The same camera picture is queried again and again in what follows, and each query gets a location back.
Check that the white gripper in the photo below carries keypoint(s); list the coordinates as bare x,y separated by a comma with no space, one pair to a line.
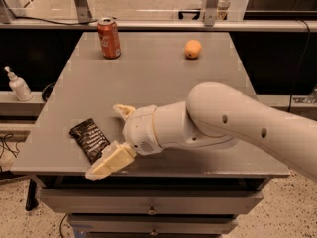
140,130

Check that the black rxbar chocolate wrapper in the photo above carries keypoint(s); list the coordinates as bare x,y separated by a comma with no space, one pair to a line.
90,139

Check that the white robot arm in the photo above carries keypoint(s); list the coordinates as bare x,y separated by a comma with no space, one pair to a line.
216,115

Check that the red coke can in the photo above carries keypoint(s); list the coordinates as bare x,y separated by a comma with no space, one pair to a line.
109,38

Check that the grey top drawer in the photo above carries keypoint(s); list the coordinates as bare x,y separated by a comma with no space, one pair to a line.
150,202

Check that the grey drawer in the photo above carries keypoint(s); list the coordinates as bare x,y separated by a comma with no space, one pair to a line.
151,224
150,202

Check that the grey lower drawer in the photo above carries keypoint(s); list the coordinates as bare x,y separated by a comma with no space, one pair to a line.
151,224

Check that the orange fruit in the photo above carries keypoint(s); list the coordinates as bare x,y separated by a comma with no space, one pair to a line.
193,49

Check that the white pump bottle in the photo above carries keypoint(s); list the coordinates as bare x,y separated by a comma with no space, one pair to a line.
18,86

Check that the grey metal shelf rail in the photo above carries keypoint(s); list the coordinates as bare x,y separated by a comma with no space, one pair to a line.
295,26

